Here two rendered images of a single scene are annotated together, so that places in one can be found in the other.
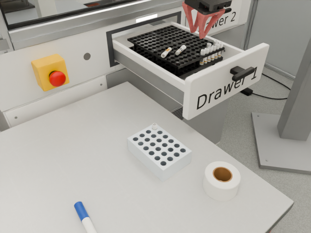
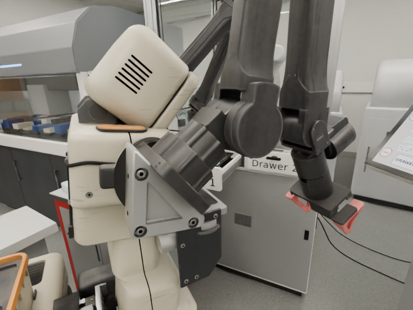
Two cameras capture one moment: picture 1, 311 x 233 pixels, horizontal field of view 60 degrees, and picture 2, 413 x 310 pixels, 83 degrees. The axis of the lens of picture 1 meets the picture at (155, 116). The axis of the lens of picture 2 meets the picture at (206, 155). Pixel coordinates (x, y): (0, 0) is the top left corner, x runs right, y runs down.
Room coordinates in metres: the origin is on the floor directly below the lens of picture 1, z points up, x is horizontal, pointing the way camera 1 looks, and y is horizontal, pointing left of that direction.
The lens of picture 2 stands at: (0.22, -1.15, 1.30)
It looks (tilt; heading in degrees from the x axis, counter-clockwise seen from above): 18 degrees down; 66
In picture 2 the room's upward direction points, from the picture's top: 2 degrees counter-clockwise
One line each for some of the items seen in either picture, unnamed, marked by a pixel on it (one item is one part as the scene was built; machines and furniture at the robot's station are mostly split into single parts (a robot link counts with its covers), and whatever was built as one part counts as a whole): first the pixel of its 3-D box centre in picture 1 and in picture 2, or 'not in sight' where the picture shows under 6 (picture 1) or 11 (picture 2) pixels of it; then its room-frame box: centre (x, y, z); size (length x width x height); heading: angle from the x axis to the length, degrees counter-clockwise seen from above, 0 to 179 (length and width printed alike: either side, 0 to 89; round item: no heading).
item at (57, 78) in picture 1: (56, 77); not in sight; (0.58, 0.25, 0.88); 0.04 x 0.03 x 0.04; 129
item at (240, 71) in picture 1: (239, 71); not in sight; (0.56, -0.20, 0.91); 0.07 x 0.04 x 0.01; 129
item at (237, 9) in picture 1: (214, 17); (274, 162); (1.03, -0.22, 0.87); 0.29 x 0.02 x 0.11; 129
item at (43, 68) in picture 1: (51, 72); not in sight; (0.61, 0.27, 0.88); 0.07 x 0.05 x 0.07; 129
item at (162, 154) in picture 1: (158, 150); not in sight; (0.43, -0.01, 0.78); 0.12 x 0.08 x 0.04; 40
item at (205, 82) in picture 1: (227, 79); (193, 174); (0.58, -0.18, 0.87); 0.29 x 0.02 x 0.11; 129
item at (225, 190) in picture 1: (220, 180); not in sight; (0.34, -0.13, 0.78); 0.07 x 0.07 x 0.04
